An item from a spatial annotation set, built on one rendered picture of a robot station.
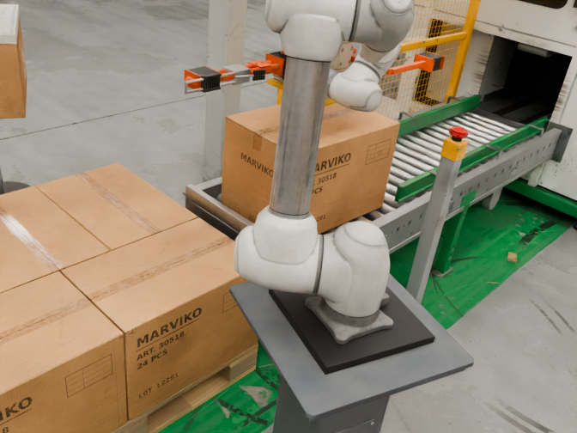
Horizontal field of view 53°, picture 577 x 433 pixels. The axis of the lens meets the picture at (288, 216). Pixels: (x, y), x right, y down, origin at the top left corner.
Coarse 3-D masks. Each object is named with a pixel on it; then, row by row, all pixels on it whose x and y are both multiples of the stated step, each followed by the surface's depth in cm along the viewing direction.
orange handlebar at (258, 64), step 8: (352, 56) 216; (248, 64) 194; (256, 64) 193; (264, 64) 194; (272, 64) 197; (408, 64) 214; (416, 64) 217; (424, 64) 221; (224, 72) 187; (392, 72) 208; (400, 72) 211; (224, 80) 182
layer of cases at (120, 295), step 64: (64, 192) 243; (128, 192) 248; (0, 256) 202; (64, 256) 206; (128, 256) 210; (192, 256) 214; (0, 320) 175; (64, 320) 178; (128, 320) 181; (192, 320) 198; (0, 384) 155; (64, 384) 168; (128, 384) 188
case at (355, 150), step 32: (256, 128) 219; (352, 128) 229; (384, 128) 234; (224, 160) 235; (256, 160) 220; (320, 160) 214; (352, 160) 228; (384, 160) 244; (224, 192) 241; (256, 192) 226; (320, 192) 223; (352, 192) 238; (384, 192) 256; (320, 224) 232
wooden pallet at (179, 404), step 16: (256, 352) 238; (224, 368) 232; (240, 368) 234; (192, 384) 214; (208, 384) 231; (224, 384) 231; (176, 400) 222; (192, 400) 223; (144, 416) 201; (160, 416) 215; (176, 416) 216; (112, 432) 193; (128, 432) 199; (144, 432) 206
